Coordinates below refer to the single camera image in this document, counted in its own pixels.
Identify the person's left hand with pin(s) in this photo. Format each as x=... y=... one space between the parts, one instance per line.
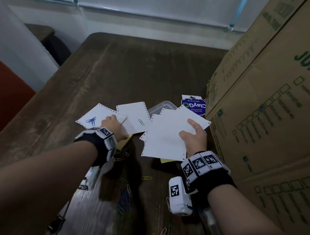
x=113 y=126

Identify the person's right hand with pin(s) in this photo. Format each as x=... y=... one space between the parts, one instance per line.
x=197 y=142

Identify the yellow sticky note pad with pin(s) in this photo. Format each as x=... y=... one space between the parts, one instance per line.
x=169 y=161
x=124 y=142

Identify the white perforated paper sheet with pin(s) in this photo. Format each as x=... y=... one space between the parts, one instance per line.
x=133 y=113

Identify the coloured paper clips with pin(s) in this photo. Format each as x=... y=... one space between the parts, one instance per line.
x=91 y=121

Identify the pile of white papers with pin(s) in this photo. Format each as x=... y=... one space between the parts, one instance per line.
x=164 y=138

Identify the clear plastic container lid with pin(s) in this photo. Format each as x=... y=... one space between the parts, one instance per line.
x=159 y=107

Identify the person's right forearm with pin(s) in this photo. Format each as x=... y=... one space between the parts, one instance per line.
x=237 y=213

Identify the person's left forearm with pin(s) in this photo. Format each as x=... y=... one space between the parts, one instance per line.
x=43 y=181

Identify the black wristband with marker tiles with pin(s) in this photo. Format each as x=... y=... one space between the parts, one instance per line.
x=104 y=135
x=201 y=167

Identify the round blue sticker card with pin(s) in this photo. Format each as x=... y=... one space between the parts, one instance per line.
x=193 y=107

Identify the large printed cardboard box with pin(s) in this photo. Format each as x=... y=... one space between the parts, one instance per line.
x=266 y=109

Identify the red panel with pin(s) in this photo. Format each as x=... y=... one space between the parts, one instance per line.
x=12 y=96

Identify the frosted glass partition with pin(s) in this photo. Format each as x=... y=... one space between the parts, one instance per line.
x=169 y=9

